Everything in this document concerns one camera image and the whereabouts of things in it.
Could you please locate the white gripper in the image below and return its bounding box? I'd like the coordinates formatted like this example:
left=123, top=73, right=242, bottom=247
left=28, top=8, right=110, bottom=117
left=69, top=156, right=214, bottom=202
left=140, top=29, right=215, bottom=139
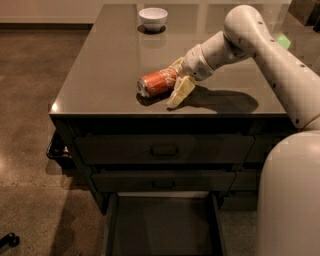
left=167, top=44, right=214, bottom=109

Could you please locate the red coke can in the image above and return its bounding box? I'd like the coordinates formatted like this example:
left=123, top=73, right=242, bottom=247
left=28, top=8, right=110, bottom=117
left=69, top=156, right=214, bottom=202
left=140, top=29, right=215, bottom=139
left=137, top=68, right=178, bottom=98

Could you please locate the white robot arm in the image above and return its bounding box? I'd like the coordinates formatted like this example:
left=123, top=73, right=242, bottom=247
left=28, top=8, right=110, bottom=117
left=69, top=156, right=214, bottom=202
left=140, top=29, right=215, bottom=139
left=167, top=5, right=320, bottom=256

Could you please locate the dark drawer cabinet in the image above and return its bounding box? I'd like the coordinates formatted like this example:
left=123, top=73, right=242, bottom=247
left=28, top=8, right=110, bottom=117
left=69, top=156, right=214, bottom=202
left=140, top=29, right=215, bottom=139
left=48, top=3, right=301, bottom=256

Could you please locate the middle left drawer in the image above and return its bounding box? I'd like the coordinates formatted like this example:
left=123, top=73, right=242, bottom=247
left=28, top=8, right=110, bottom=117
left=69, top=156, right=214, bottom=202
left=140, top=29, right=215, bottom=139
left=92, top=170, right=235, bottom=192

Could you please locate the top right drawer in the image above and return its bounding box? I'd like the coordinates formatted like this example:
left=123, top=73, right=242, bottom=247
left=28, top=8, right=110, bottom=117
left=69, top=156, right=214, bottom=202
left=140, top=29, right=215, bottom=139
left=245, top=135, right=282, bottom=163

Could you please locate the top left drawer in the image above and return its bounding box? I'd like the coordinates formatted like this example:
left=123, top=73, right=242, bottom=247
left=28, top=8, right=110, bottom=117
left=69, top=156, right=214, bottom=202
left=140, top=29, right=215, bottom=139
left=75, top=134, right=254, bottom=165

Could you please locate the middle right drawer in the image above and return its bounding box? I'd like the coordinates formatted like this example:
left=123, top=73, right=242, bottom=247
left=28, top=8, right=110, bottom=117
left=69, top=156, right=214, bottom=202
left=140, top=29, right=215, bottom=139
left=231, top=169, right=260, bottom=191

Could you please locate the bottom right drawer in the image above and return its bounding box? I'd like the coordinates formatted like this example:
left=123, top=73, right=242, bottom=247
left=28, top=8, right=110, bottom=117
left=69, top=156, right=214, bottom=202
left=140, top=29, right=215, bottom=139
left=221, top=194, right=257, bottom=211

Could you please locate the open bottom left drawer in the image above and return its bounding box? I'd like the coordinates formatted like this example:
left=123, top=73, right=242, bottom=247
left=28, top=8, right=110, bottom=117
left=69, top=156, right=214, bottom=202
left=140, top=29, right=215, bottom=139
left=101, top=192, right=227, bottom=256

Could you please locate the white ceramic bowl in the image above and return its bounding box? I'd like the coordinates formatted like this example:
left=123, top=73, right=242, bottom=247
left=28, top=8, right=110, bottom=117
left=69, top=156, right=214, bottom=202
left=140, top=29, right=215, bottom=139
left=138, top=7, right=168, bottom=32

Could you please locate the dark box on counter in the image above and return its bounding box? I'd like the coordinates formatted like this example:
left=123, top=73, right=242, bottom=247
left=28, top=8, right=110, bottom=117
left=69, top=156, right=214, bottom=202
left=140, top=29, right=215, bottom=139
left=289, top=0, right=320, bottom=26

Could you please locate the black object on floor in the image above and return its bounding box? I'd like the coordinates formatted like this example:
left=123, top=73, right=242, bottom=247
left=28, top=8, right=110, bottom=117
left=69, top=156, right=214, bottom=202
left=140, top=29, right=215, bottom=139
left=0, top=233, right=20, bottom=248

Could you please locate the black side handle bar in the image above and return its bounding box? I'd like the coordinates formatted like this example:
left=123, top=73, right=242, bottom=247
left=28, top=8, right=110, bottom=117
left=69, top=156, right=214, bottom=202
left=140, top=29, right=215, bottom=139
left=46, top=132, right=71, bottom=160

